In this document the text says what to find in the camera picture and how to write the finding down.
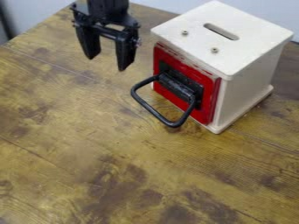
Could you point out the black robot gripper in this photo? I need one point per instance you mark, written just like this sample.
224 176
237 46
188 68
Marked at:
105 18

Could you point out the black metal drawer handle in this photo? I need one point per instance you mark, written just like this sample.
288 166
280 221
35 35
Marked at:
183 87

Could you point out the red wooden drawer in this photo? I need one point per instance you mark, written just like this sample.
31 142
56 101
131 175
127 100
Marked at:
169 63

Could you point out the white wooden box cabinet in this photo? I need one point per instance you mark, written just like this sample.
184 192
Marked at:
235 46

